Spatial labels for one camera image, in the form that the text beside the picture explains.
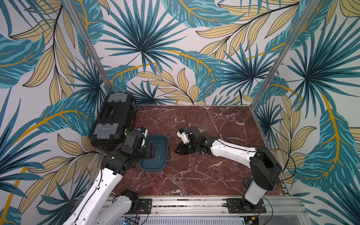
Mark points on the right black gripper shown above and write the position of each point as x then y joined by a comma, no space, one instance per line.
185,146

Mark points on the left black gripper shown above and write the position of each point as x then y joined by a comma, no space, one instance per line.
150,152

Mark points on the teal plastic storage tray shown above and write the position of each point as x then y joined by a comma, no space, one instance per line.
156,164

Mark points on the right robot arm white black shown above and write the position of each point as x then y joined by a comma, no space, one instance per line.
264,167

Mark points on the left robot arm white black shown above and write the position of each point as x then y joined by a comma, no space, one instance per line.
113,168

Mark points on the black plastic toolbox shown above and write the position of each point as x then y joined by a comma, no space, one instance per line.
113,121

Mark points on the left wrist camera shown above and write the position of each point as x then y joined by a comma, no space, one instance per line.
143,131

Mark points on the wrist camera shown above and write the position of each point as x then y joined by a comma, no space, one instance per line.
143,131
183,136

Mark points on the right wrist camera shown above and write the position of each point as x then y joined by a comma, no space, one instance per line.
183,136

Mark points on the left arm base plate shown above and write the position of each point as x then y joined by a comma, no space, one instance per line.
141,206

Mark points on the scissors with blue handle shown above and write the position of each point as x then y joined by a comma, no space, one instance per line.
247,181

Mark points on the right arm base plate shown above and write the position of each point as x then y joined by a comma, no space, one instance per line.
242,206

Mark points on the aluminium mounting rail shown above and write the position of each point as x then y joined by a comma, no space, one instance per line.
281,210

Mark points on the left aluminium frame post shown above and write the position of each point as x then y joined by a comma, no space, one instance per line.
76,18

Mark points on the aluminium frame post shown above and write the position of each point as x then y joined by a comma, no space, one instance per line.
310,7
76,18

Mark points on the right aluminium frame post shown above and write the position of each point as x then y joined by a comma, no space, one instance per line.
310,7

